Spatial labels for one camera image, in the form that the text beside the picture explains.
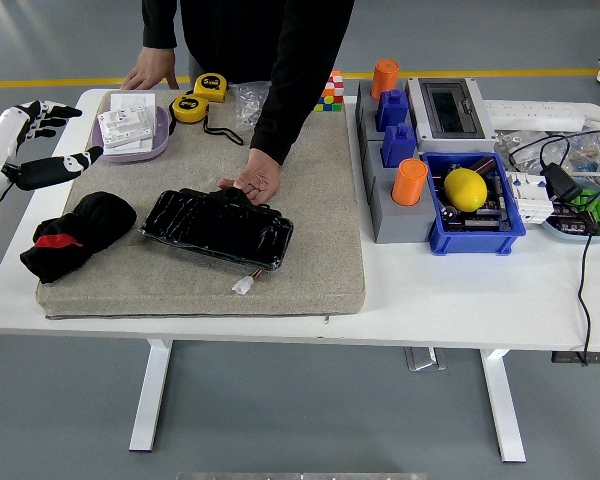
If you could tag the person's left hand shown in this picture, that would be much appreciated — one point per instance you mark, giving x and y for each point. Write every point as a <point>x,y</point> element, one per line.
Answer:
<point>260,175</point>

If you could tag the black relay module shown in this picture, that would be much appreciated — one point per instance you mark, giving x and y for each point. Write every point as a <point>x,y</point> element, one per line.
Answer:
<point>572,222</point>

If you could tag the grey electrical enclosure box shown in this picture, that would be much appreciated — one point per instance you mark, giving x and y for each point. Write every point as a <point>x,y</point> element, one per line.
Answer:
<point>450,107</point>

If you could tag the white power strip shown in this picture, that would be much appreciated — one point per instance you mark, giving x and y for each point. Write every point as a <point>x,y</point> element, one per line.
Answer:
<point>530,115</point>

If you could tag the light blue dish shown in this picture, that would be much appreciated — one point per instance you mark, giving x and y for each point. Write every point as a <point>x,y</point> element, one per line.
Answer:
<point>580,237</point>

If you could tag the black power adapter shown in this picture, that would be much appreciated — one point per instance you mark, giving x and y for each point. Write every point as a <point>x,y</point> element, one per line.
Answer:
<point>560,181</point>

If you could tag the colourful puzzle cube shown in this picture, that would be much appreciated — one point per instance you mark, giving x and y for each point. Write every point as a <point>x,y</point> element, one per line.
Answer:
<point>330,97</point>

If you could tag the black electronic module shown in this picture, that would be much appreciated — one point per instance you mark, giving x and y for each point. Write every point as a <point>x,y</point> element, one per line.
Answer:
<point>480,222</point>

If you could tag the grey-brown mat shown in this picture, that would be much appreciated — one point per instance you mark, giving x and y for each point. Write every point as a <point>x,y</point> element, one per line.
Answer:
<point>305,225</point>

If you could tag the blue block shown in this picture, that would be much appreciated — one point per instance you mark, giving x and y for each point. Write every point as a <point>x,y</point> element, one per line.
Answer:
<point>399,145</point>
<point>392,110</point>

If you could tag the blue plastic bin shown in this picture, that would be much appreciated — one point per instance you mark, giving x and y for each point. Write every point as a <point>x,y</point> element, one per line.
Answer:
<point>465,242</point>

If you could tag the glossy black panel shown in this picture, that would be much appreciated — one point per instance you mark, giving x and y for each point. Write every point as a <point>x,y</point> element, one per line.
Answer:
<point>215,230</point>

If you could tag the white socket module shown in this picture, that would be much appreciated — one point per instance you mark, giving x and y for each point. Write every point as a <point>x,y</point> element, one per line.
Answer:
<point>125,125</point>

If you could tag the clear bag of blue parts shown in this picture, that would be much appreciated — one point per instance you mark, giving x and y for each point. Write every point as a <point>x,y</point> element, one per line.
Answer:
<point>587,152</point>

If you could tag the clear plastic bag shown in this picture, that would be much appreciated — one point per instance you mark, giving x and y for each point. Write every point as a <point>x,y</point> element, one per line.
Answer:
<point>245,105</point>

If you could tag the black rag with red mark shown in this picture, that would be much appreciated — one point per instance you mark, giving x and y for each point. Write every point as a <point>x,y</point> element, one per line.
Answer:
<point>90,220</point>

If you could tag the white table leg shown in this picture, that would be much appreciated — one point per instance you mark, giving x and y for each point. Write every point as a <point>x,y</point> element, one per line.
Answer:
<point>150,400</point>
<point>502,410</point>

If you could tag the brown cylinder capacitor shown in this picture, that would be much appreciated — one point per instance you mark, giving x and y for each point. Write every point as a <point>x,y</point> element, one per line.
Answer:
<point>482,165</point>

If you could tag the person's right hand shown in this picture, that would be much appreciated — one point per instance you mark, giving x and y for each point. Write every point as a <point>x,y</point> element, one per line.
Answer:
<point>152,67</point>

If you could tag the grey block holder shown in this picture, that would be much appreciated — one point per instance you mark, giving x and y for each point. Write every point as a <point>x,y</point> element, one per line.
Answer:
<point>365,115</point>
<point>395,222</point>

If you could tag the yellow lemon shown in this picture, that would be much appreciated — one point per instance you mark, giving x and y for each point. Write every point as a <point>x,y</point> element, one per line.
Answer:
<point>465,189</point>

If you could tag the white switch plate with print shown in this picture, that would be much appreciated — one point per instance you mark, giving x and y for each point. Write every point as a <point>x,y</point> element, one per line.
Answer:
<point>130,146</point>

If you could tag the white circuit breaker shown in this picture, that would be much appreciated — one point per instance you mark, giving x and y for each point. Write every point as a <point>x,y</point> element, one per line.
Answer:
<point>527,200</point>

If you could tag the orange cylinder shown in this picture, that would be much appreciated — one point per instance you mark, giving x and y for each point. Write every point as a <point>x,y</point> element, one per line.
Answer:
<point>385,77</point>
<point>409,182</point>

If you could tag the metal floor plate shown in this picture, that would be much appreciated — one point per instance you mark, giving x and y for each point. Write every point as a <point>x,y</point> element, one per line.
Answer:
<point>422,360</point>

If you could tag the person's torso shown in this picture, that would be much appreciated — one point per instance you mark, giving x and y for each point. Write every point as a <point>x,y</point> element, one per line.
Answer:
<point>240,35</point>

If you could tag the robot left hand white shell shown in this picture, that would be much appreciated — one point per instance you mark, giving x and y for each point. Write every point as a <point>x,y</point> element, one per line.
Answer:
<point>0,145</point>

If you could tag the flat white switch plate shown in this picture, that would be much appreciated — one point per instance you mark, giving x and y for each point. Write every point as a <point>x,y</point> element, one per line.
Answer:
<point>130,102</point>

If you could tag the purple oval tray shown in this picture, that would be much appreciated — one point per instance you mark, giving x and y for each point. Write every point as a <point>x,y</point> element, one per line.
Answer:
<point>157,145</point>

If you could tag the clear bag of metal parts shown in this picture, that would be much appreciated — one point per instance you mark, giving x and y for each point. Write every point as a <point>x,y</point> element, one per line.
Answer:
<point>525,160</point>

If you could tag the small glass bulb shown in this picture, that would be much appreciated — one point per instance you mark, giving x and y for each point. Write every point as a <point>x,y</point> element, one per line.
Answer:
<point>450,213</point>

